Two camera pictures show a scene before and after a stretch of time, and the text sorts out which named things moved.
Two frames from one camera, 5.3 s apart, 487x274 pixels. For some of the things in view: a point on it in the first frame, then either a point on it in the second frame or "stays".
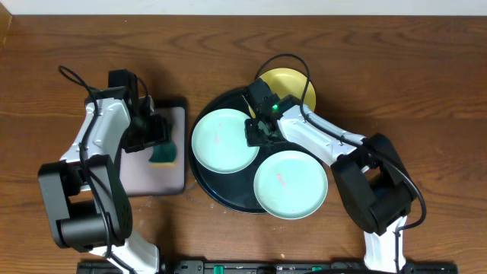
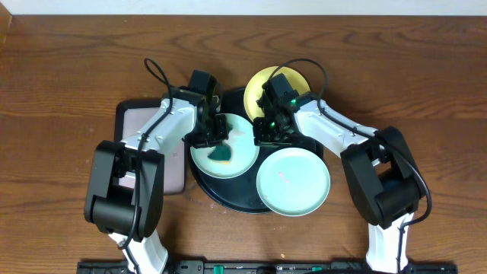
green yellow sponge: [164, 155] -> [221, 154]
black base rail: [273, 267] stays
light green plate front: [290, 185] stays
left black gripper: [160, 134] -> [222, 124]
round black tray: [234, 192] stays
